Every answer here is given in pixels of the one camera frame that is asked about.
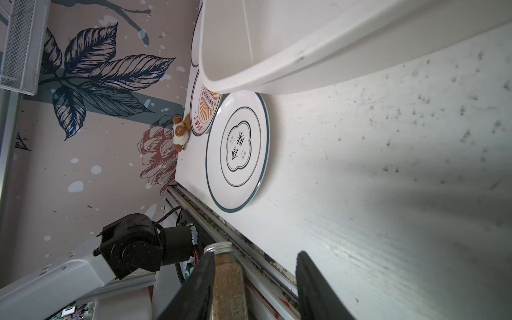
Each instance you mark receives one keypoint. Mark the orange sunburst plate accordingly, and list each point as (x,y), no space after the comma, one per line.
(203,106)

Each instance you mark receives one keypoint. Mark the white mesh wall shelf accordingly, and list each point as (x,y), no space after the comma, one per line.
(26,23)

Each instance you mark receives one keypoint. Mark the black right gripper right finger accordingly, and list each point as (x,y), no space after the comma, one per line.
(316,299)

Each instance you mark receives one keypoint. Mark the brown white plush toy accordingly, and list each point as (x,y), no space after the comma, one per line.
(181,131)

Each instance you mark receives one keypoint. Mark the small circuit board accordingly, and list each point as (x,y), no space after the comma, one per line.
(75,312)

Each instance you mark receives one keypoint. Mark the white black-line plate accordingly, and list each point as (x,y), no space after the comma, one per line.
(237,150)

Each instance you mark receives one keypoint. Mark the white plastic bin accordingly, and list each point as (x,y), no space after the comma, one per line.
(281,47)

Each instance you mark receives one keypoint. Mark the glass jar of grains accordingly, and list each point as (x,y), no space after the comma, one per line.
(229,298)

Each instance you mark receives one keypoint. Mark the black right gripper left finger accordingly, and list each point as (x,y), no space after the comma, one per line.
(194,299)

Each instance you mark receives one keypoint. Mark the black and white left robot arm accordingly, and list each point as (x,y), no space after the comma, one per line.
(124,246)

